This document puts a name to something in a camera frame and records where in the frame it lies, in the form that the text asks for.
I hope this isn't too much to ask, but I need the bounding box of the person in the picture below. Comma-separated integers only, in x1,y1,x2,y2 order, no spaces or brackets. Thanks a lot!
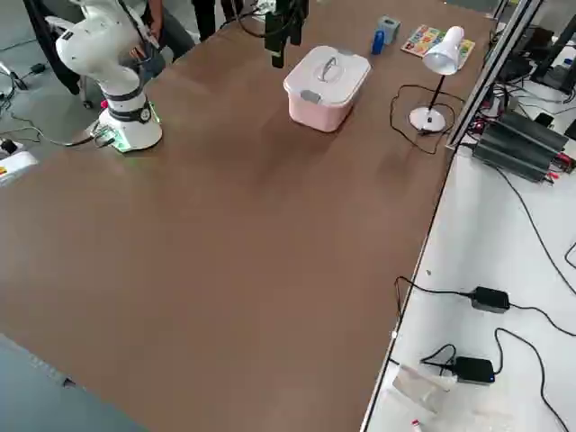
191,0,235,42
139,0,197,64

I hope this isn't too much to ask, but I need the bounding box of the white desk lamp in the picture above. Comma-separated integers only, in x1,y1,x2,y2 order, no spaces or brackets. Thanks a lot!
408,25,467,133

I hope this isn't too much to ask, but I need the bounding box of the black adapter cable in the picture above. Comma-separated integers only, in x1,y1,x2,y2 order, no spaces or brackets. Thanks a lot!
420,344,458,377
492,327,571,432
393,275,478,332
508,303,576,338

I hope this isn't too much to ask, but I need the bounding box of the black power supply cable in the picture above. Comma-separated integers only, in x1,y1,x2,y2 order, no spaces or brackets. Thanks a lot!
494,166,576,298

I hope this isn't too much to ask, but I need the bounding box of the colourful alphabet puzzle board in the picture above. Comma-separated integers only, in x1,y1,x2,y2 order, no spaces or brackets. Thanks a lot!
400,24,477,59

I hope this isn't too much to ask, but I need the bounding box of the black adapter with blue light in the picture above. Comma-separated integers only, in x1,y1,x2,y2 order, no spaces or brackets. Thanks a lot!
454,356,495,387

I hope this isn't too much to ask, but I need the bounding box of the black lamp cable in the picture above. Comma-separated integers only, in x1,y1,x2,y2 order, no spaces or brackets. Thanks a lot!
389,84,464,156

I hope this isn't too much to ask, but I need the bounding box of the flat black power adapter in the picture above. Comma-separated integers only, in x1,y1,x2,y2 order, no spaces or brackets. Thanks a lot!
471,286,511,315

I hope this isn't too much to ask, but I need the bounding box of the black hanging cloth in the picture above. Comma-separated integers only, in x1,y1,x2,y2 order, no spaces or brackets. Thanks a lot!
24,0,85,96

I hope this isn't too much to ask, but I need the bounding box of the black finned power supply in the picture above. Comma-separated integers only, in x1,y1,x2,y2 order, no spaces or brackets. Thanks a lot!
471,110,569,184

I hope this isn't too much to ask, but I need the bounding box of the pink plastic bin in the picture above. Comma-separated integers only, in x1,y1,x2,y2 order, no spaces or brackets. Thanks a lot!
283,83,366,134

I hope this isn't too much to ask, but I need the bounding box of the white bin lid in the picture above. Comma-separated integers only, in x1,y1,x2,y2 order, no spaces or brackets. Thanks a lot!
283,44,374,112

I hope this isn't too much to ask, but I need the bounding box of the aluminium frame post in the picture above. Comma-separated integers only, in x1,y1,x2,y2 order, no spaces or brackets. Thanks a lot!
445,0,545,152

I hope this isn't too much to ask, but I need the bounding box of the clear plastic bag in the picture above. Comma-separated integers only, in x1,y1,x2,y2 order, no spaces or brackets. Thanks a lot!
391,363,458,415

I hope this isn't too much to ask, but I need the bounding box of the grey block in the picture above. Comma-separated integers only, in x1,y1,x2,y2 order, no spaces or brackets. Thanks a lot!
376,15,402,45

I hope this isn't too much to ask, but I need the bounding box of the black arm base cable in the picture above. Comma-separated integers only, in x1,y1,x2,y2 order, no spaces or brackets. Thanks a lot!
220,8,267,38

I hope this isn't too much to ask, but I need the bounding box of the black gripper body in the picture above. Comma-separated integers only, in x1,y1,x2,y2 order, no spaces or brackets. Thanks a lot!
269,0,311,22

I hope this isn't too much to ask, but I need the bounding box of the white control box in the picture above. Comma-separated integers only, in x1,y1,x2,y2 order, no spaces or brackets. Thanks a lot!
0,150,40,189

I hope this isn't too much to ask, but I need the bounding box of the grey arm base cable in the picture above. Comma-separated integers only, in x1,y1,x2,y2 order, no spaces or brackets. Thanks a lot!
0,128,107,149

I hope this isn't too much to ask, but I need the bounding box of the black monitor stand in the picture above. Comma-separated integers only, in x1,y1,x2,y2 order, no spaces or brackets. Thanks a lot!
530,0,576,95

